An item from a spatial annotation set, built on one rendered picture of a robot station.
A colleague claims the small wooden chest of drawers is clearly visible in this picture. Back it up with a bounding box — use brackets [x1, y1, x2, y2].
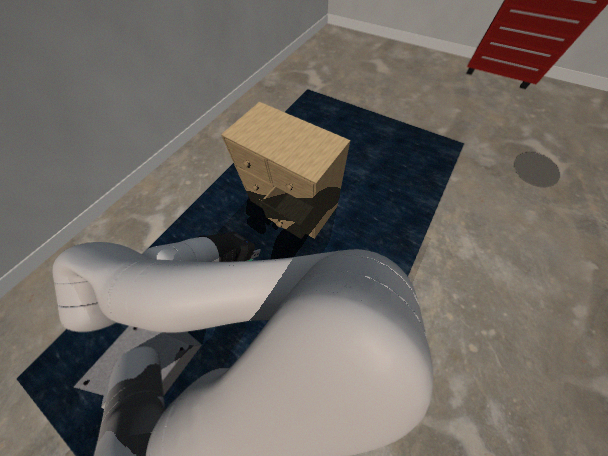
[221, 102, 350, 239]

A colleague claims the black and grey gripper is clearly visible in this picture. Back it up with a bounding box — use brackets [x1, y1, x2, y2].
[181, 231, 261, 262]

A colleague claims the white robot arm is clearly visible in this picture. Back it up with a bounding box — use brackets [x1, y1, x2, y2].
[52, 242, 434, 456]

